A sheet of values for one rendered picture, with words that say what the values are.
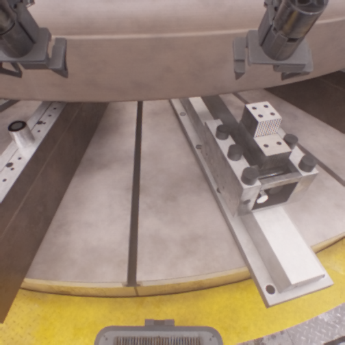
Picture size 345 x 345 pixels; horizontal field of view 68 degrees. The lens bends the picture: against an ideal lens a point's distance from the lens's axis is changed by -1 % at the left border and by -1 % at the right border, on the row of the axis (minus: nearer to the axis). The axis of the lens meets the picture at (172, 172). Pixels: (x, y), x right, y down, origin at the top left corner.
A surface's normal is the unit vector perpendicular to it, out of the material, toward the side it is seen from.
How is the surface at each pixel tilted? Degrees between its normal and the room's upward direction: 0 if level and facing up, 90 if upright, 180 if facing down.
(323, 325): 0
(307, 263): 0
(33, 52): 30
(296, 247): 0
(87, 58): 90
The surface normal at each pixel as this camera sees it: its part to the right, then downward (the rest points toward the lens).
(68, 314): 0.01, -0.65
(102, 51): 0.05, 0.76
